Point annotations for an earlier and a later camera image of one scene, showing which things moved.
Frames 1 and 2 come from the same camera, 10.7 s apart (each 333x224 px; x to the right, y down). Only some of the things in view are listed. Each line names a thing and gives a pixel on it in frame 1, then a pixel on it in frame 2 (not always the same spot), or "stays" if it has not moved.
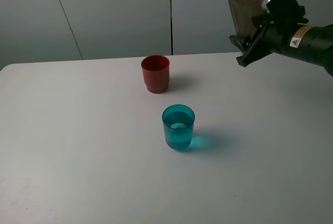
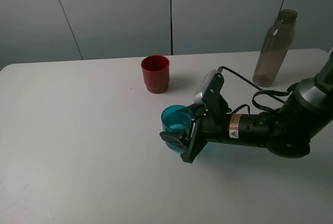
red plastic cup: [156, 69] stays
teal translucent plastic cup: [178, 121] stays
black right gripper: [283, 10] to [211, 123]
